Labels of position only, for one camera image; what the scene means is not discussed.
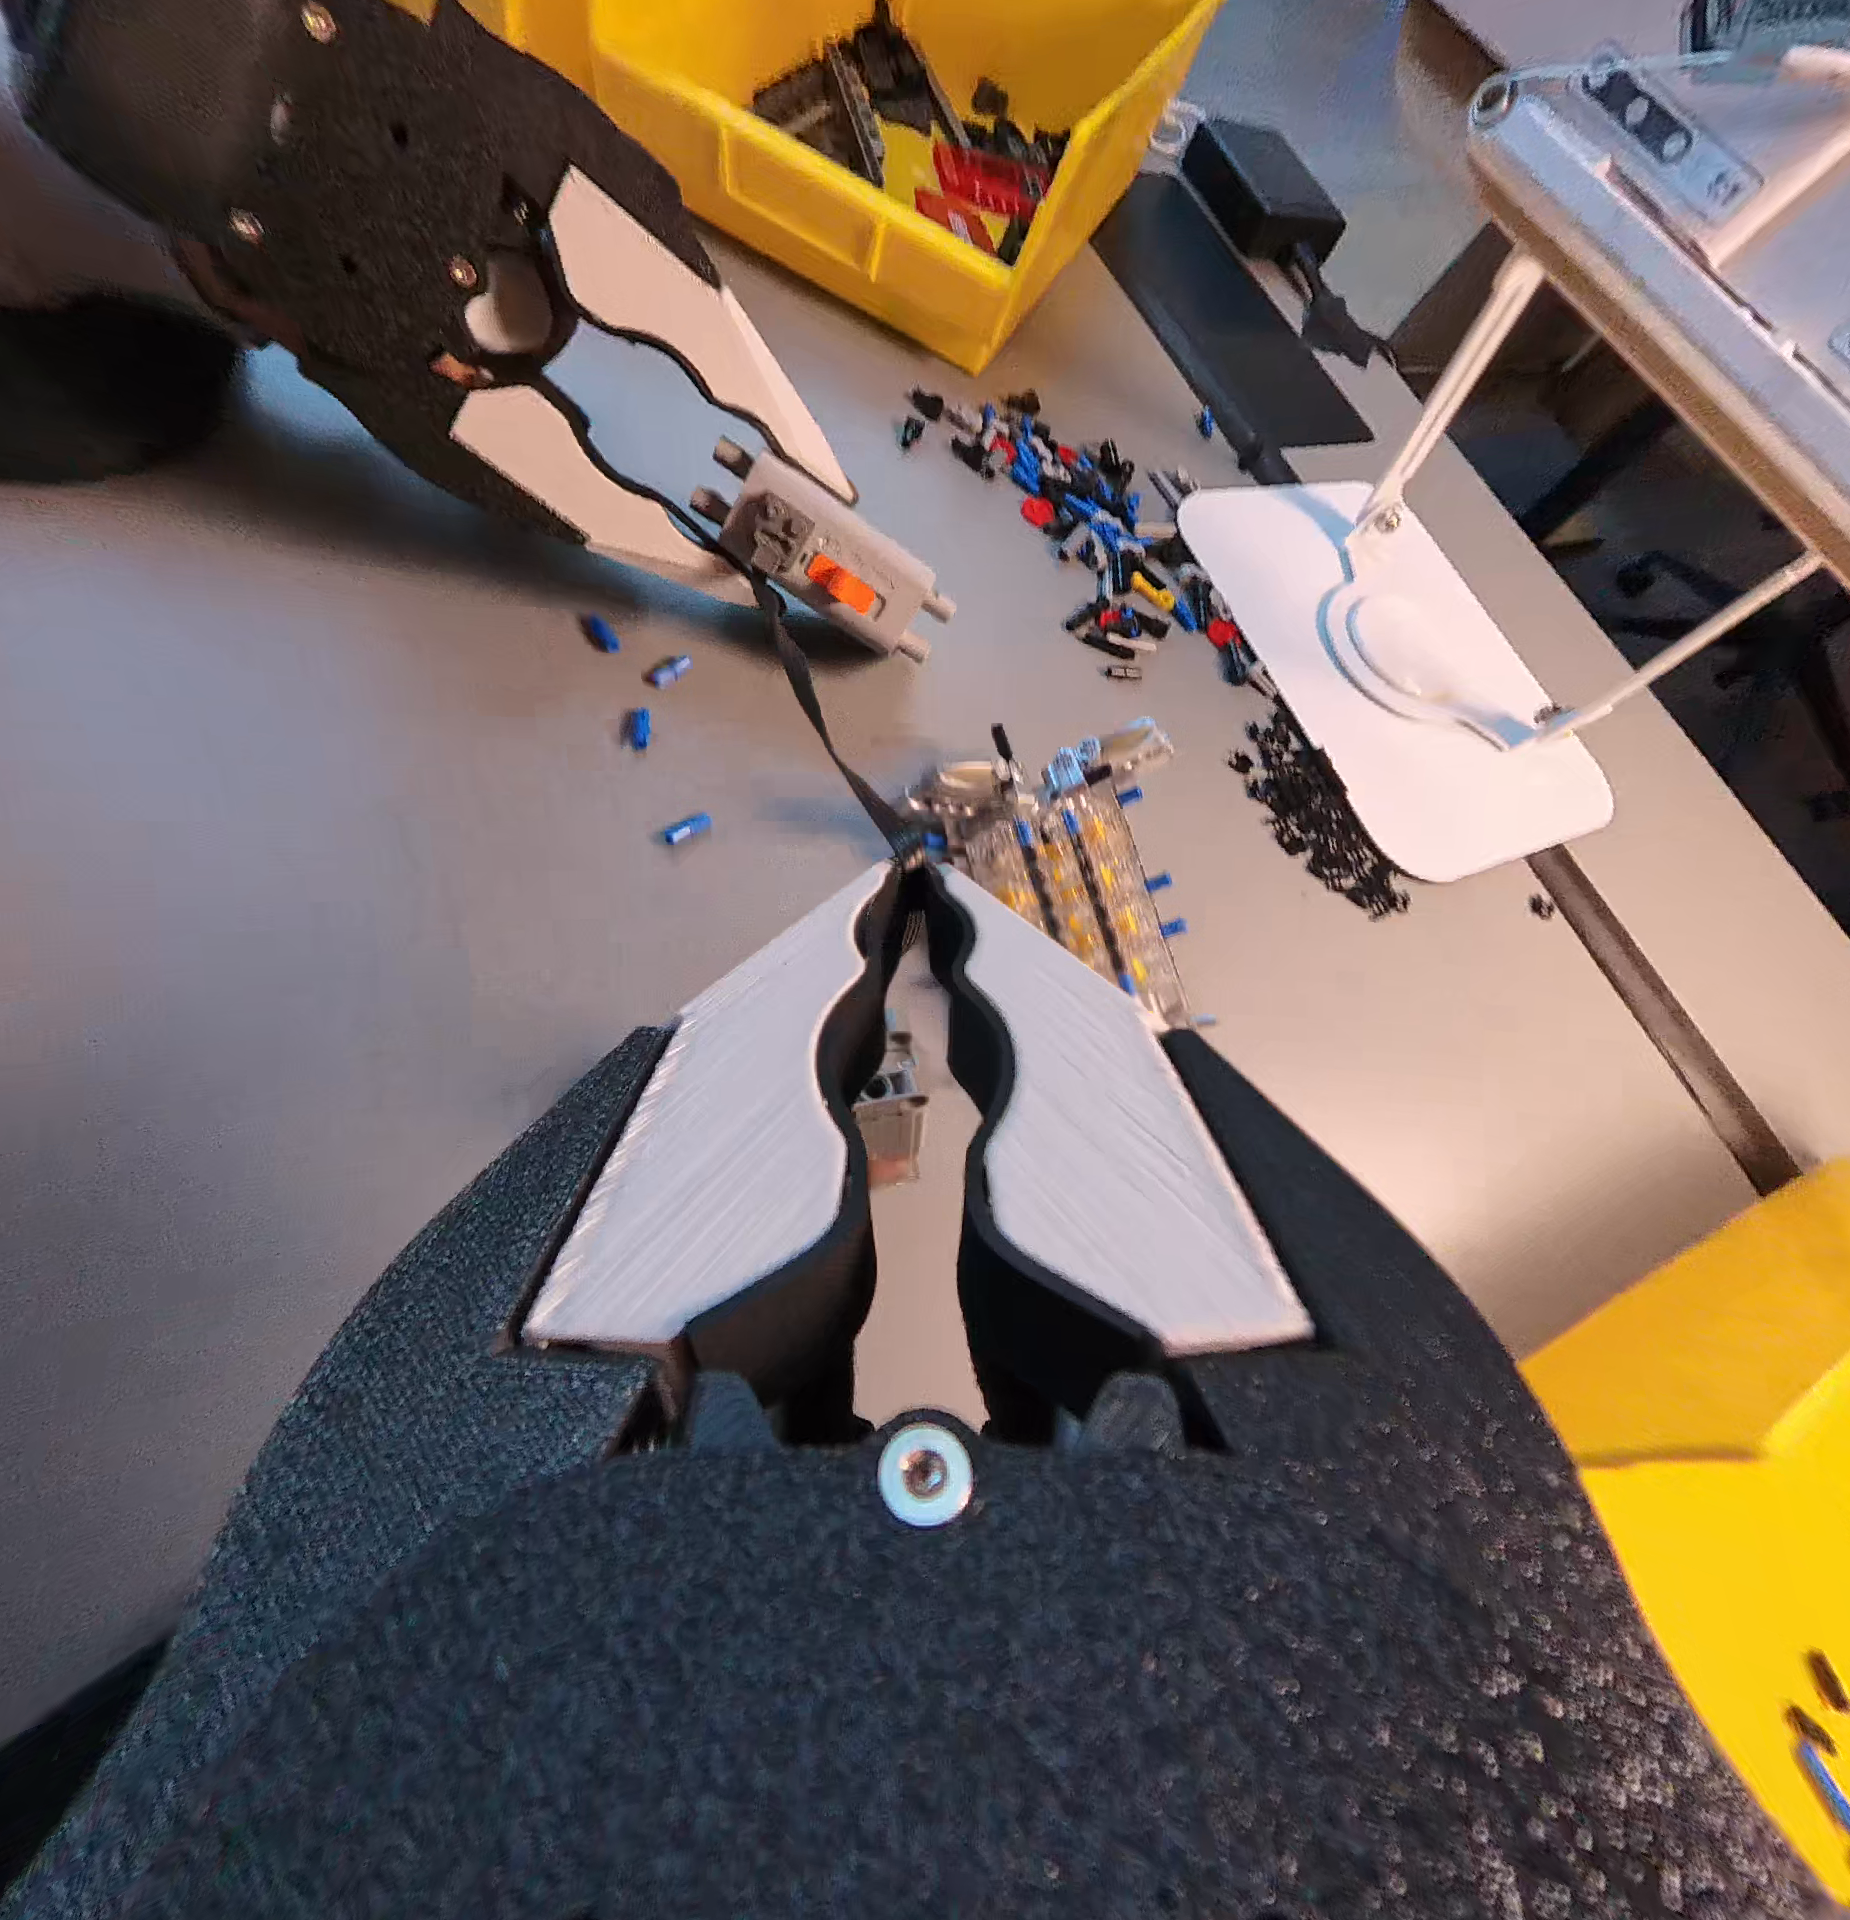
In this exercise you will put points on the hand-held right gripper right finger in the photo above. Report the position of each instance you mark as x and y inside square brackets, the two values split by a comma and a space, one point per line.
[1151, 1201]

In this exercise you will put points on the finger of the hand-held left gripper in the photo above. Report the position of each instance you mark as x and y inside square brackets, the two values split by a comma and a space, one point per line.
[552, 466]
[685, 316]

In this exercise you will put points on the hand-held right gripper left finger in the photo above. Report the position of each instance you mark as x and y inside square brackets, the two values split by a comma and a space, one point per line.
[685, 1201]

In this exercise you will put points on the grey battery box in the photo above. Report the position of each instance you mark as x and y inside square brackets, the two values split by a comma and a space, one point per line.
[777, 536]

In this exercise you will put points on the grey transparent engine model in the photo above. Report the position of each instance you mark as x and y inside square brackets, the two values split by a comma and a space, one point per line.
[1061, 870]

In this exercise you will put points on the pile of mixed building pieces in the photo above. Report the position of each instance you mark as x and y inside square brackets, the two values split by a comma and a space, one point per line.
[1106, 527]

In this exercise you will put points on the grey desk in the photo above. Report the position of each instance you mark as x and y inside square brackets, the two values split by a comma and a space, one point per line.
[326, 991]

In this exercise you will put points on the yellow plastic bin with parts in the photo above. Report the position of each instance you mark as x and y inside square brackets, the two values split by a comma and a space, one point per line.
[866, 272]

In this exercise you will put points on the red transparent panel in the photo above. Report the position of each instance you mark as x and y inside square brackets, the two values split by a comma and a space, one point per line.
[986, 197]

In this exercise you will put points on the black rounded armrest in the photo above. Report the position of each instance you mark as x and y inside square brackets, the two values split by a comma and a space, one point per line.
[86, 405]

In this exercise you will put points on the pile of black links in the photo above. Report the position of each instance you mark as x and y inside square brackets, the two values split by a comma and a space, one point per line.
[1315, 811]

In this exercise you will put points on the black power adapter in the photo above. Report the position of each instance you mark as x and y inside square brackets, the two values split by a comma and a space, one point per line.
[1262, 187]

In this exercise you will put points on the instruction booklet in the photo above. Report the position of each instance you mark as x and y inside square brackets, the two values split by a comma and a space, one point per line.
[1737, 151]

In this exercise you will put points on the black beam frame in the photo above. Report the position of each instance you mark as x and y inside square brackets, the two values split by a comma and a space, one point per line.
[836, 107]

